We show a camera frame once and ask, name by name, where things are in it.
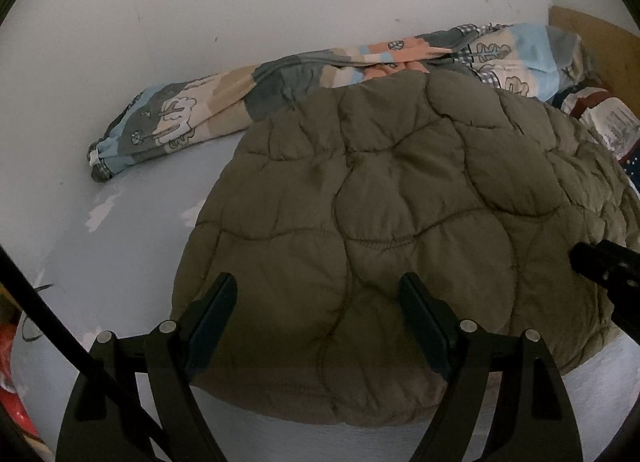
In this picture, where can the navy star print pillow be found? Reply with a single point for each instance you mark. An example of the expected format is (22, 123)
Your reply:
(631, 166)

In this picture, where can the wooden headboard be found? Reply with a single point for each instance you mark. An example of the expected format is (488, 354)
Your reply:
(615, 52)

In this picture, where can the patchwork cartoon print quilt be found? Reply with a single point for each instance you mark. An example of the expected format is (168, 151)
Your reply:
(526, 59)

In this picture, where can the black rimmed eyeglasses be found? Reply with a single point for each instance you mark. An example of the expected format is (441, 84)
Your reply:
(30, 332)

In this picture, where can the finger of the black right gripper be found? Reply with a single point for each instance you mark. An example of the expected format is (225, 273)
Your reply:
(613, 267)

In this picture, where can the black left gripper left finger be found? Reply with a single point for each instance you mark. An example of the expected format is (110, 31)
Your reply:
(135, 396)

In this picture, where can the olive green puffer jacket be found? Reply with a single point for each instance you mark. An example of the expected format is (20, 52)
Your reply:
(325, 206)

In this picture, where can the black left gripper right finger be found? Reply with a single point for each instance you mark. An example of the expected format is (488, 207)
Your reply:
(533, 418)

